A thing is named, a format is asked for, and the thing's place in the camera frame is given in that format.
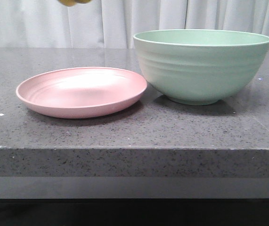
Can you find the green bowl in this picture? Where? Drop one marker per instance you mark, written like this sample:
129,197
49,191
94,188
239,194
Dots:
197,66

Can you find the pink plate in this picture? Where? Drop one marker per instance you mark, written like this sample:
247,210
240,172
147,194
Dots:
83,92

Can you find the yellow banana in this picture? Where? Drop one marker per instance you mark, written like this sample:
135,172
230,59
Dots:
70,3

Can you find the white curtain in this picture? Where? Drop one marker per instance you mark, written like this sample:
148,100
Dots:
112,23

